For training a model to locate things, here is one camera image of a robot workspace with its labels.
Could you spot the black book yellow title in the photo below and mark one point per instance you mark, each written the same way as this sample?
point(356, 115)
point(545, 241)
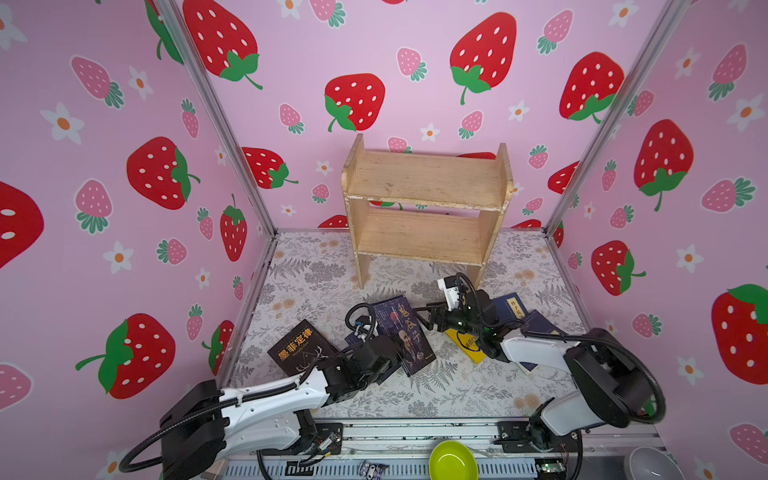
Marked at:
point(296, 351)

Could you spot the dark portrait cover book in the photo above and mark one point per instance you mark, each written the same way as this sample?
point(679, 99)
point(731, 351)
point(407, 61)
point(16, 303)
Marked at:
point(397, 319)

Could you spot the yellow cartoon cover book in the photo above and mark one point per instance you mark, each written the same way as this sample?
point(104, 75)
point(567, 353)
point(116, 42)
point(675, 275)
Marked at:
point(467, 344)

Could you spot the blue book upper right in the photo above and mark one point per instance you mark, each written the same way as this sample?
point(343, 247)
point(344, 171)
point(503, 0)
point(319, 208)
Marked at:
point(510, 307)

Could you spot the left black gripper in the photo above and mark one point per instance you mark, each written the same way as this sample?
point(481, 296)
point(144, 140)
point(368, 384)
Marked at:
point(395, 356)

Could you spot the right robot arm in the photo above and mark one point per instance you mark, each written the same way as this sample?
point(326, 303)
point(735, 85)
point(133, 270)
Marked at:
point(612, 385)

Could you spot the blue book lower right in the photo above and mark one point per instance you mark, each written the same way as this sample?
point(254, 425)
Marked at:
point(529, 352)

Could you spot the grey bowl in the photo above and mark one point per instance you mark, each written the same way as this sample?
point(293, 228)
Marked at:
point(646, 463)

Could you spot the green bowl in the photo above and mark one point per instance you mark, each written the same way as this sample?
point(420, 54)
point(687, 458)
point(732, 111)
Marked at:
point(451, 460)

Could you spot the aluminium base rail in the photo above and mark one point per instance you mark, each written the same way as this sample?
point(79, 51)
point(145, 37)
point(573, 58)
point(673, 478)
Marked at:
point(403, 446)

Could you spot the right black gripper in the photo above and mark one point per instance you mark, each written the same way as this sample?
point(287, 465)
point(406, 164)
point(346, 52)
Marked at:
point(434, 308)

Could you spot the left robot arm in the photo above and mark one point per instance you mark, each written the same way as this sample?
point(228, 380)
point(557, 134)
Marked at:
point(210, 424)

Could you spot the wooden two-tier shelf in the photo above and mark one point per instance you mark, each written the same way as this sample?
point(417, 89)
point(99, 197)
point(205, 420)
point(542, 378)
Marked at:
point(428, 208)

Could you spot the blue book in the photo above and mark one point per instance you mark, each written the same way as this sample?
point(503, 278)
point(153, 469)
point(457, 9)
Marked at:
point(529, 352)
point(376, 359)
point(510, 307)

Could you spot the blue book lower left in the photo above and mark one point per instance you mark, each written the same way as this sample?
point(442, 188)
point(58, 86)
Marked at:
point(376, 359)

